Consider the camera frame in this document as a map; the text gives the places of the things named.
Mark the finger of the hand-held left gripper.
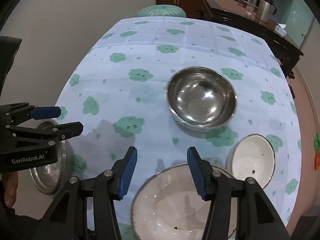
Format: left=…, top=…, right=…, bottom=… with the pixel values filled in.
left=5, top=102, right=62, bottom=127
left=7, top=121, right=84, bottom=149

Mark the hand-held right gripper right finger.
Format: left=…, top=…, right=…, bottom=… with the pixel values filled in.
left=187, top=146, right=292, bottom=240

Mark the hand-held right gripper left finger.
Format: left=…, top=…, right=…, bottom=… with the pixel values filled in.
left=41, top=146, right=138, bottom=240

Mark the large steel bowl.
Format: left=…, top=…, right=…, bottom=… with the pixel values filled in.
left=29, top=120, right=74, bottom=195

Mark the large white enamel bowl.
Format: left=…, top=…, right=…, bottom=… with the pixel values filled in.
left=130, top=164, right=238, bottom=240

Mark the small white enamel bowl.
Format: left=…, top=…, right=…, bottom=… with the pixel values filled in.
left=226, top=134, right=276, bottom=190

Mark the small steel bowl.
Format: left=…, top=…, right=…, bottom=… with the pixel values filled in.
left=166, top=67, right=238, bottom=132

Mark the person's left hand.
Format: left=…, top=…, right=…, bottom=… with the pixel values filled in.
left=2, top=172, right=19, bottom=209

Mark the person's dark clothing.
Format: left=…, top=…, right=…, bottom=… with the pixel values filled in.
left=0, top=205, right=83, bottom=240

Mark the green cloud print tablecloth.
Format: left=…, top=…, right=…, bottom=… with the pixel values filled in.
left=54, top=16, right=303, bottom=240

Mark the orange carrot toy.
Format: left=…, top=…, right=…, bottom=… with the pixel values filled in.
left=314, top=133, right=320, bottom=169

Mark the clear glass tumbler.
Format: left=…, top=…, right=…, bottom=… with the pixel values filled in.
left=246, top=0, right=258, bottom=18

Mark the dark wooden table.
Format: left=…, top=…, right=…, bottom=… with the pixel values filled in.
left=196, top=0, right=304, bottom=77

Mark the steel thermos kettle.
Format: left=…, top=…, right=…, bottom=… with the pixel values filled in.
left=257, top=0, right=278, bottom=23

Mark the green door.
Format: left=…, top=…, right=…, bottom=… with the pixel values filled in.
left=291, top=0, right=315, bottom=48

